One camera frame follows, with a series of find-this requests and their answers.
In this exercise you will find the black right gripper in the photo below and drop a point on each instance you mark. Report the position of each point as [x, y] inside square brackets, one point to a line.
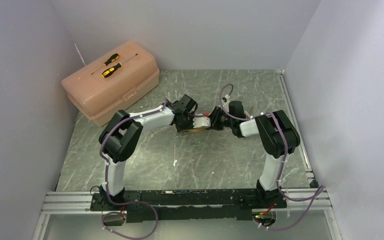
[214, 118]

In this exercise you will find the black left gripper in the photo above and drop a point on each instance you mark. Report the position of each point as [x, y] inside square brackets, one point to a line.
[190, 116]

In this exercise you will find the orange cloth napkin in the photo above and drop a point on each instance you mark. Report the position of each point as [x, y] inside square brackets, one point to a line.
[191, 130]

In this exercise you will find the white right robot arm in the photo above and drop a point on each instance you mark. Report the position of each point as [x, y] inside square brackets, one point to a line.
[278, 136]

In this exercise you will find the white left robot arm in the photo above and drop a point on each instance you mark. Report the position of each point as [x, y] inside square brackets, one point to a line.
[122, 134]

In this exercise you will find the lower yellow black screwdriver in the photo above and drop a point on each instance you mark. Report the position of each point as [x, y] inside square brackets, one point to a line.
[130, 58]

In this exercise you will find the yellow black screwdriver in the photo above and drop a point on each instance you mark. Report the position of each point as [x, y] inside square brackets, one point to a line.
[109, 71]
[130, 58]

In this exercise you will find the upper yellow black screwdriver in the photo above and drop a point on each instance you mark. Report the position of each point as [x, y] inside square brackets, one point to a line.
[109, 71]

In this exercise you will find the pink plastic toolbox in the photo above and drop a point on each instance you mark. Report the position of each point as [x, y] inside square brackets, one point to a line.
[98, 98]

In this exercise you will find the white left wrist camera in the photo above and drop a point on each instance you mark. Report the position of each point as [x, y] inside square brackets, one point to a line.
[201, 121]

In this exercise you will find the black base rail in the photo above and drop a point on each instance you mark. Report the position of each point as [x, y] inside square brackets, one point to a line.
[164, 205]

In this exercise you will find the aluminium frame rail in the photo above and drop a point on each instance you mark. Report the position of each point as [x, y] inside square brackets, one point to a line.
[79, 202]

